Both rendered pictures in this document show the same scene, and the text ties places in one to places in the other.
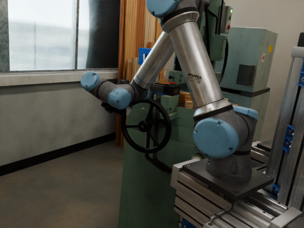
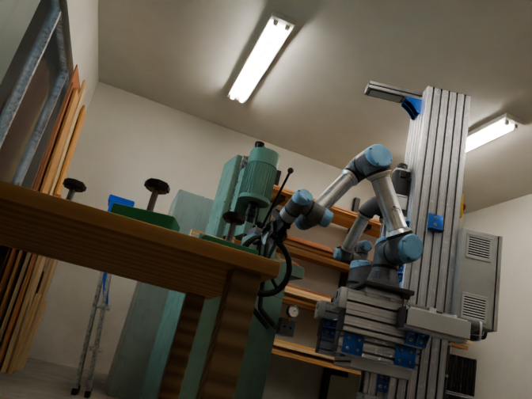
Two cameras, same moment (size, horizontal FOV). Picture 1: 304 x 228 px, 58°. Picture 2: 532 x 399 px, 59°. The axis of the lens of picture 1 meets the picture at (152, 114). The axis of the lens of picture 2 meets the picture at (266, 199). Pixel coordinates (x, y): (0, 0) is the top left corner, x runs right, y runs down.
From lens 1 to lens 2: 1.91 m
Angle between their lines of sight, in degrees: 59
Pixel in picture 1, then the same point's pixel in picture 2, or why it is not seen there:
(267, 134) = not seen: hidden behind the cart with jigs
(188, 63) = (393, 199)
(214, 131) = (415, 241)
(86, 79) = (305, 194)
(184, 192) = (355, 308)
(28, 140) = not seen: outside the picture
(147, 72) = (328, 204)
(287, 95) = not seen: hidden behind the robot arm
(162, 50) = (342, 191)
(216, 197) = (389, 302)
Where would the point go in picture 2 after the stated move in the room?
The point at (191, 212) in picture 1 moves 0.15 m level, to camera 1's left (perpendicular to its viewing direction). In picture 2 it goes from (364, 324) to (348, 317)
